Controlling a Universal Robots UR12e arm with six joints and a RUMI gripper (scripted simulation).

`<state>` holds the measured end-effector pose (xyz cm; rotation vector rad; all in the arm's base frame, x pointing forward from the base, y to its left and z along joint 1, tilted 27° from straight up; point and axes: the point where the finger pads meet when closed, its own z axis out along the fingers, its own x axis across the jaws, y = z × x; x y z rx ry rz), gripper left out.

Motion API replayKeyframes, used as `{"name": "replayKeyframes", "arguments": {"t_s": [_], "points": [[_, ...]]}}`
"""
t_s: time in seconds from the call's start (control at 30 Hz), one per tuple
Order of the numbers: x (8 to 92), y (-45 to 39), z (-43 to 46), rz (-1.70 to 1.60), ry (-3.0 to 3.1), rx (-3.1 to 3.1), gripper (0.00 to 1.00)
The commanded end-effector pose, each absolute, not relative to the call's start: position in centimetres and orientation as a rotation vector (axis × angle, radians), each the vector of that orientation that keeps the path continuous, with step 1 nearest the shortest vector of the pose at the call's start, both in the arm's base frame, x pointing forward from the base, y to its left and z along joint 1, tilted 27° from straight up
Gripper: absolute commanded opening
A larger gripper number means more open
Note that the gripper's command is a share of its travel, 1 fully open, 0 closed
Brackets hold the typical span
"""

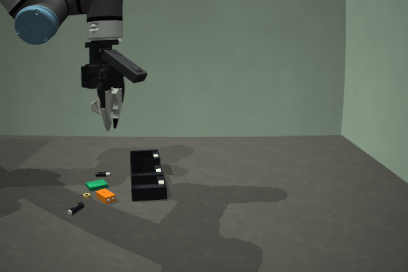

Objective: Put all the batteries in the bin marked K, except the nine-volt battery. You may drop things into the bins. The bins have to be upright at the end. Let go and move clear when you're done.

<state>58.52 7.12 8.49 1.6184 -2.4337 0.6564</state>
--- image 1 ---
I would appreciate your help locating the orange nine-volt battery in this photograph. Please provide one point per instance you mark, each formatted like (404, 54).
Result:
(105, 196)

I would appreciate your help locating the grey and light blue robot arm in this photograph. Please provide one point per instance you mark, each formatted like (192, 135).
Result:
(37, 20)

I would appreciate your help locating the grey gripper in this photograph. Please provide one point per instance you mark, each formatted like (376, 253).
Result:
(101, 73)

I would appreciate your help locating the black aa battery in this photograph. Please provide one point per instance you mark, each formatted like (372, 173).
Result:
(75, 208)

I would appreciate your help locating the black usb stick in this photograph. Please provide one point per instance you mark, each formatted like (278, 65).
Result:
(102, 174)

